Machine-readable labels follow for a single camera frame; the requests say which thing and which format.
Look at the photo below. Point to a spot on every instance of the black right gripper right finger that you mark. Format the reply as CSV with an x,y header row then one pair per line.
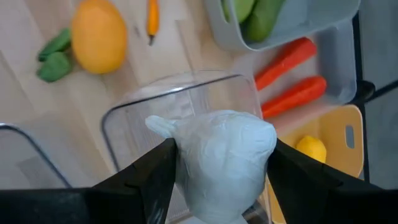
x,y
317,202

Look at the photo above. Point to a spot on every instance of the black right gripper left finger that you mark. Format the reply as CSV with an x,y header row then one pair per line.
x,y
140,199

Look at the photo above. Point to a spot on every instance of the yellow lemon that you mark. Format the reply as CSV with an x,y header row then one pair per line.
x,y
311,148

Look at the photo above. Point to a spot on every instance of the white garlic bulb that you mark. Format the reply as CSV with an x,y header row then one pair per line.
x,y
224,161

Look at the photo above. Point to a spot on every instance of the orange carrot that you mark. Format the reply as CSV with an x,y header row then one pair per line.
x,y
295,96
286,62

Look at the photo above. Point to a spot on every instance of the small green pea pod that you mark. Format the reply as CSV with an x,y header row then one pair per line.
x,y
56,45
54,67

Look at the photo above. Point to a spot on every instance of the orange citrus fruit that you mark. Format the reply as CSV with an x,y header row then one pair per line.
x,y
99,37

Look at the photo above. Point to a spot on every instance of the small orange chili pepper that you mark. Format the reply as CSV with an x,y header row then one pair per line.
x,y
153,18

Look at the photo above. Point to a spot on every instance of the dark green cucumber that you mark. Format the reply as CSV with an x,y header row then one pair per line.
x,y
264,21

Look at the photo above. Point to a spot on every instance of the light green cucumber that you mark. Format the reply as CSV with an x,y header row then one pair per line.
x,y
241,9

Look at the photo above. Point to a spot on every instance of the yellow plastic bin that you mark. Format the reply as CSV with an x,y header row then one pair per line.
x,y
339,149

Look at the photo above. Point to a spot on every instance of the small clear acrylic bin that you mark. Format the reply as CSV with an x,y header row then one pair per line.
x,y
140,109

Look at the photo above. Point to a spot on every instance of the large clear acrylic bin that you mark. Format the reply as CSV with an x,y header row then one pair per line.
x,y
25,161

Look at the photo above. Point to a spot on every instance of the frosted translucent plastic bin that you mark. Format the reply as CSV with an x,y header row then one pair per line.
x,y
339,62

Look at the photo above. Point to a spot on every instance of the grey-blue plastic bin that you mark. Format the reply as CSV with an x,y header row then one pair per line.
x,y
298,25

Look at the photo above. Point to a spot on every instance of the black aluminium table frame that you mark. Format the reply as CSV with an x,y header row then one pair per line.
x,y
359,62

